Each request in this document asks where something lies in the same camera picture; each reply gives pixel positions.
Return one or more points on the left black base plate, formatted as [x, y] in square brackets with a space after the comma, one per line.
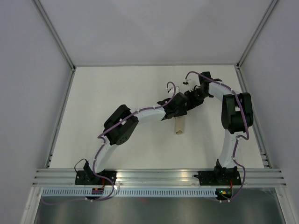
[109, 177]

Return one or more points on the aluminium frame post left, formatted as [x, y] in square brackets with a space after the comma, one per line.
[48, 23]

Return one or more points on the aluminium frame post right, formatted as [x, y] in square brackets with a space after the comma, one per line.
[267, 14]

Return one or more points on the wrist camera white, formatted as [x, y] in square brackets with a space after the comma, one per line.
[191, 84]
[173, 89]

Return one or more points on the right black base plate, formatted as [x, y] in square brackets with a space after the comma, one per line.
[219, 178]

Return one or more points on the aluminium frame right rail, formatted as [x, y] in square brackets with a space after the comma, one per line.
[256, 126]

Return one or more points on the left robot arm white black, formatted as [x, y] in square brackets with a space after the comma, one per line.
[119, 127]

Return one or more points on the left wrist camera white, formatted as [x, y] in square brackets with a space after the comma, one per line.
[173, 89]

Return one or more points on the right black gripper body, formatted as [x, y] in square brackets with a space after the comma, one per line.
[196, 97]

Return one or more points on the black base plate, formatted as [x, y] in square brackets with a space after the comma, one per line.
[109, 177]
[219, 178]

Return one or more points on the beige cloth napkin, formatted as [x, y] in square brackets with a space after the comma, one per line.
[179, 125]

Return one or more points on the aluminium mounting rail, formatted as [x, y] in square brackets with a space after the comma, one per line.
[254, 178]

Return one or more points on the aluminium frame back bar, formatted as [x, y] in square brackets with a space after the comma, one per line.
[151, 64]

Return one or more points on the aluminium frame post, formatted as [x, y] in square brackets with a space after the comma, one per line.
[48, 23]
[267, 14]

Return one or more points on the white slotted cable duct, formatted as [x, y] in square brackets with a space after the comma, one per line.
[131, 192]

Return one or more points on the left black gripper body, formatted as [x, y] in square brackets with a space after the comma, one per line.
[180, 112]

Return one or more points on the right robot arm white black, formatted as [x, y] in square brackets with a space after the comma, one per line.
[236, 118]

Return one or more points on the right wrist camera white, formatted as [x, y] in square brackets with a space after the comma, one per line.
[191, 84]

